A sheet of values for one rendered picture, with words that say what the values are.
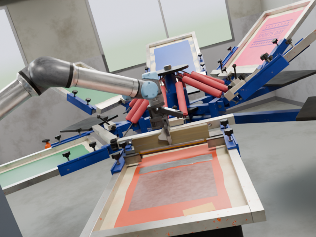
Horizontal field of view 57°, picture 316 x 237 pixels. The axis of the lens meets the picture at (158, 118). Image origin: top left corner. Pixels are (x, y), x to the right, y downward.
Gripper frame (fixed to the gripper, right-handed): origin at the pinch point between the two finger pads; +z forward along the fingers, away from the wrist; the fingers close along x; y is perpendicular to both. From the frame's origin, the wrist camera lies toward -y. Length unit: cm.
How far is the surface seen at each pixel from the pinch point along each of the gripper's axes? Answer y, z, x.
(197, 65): -23, -17, -165
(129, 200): 17.8, 9.2, 34.9
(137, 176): 18.2, 9.1, 13.4
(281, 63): -61, -23, -14
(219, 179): -19.0, 9.1, 31.6
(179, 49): -8, -36, -195
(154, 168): 10.2, 8.7, 9.5
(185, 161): -5.6, 8.3, 10.3
